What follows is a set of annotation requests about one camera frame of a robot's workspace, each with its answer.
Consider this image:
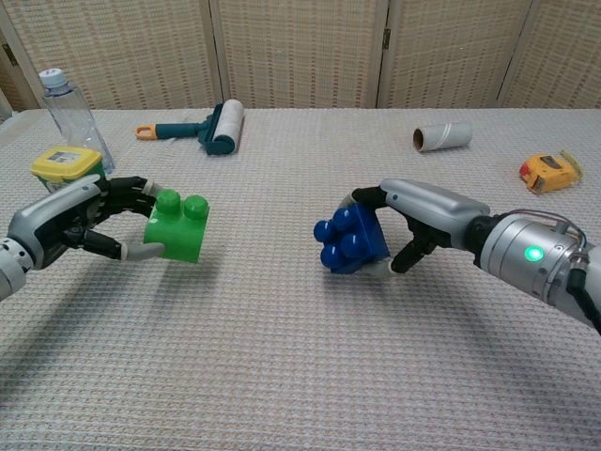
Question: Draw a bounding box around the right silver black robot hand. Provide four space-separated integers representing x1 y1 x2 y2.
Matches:
337 178 492 276

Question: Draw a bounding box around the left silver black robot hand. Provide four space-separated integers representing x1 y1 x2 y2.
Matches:
8 175 166 272

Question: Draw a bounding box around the blue building block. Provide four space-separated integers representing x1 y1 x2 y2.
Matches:
313 201 393 275

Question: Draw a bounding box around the green building block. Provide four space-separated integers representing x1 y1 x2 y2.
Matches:
143 188 211 265

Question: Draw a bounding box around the green tub with yellow lid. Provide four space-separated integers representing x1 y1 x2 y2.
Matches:
30 146 104 194

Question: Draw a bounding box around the grey cardboard tube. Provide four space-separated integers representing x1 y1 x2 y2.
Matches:
412 122 473 154

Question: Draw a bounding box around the clear plastic bottle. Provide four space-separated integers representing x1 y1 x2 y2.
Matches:
38 68 116 178

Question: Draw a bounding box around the yellow tape measure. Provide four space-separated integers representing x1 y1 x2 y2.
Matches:
518 148 585 194

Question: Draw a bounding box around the teal lint roller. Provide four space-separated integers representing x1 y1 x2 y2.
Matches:
134 99 246 157

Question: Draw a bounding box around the beige woven table cloth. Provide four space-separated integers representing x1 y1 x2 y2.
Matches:
0 107 601 451

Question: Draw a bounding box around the beige woven folding screen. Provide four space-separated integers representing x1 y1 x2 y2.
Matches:
0 0 601 112

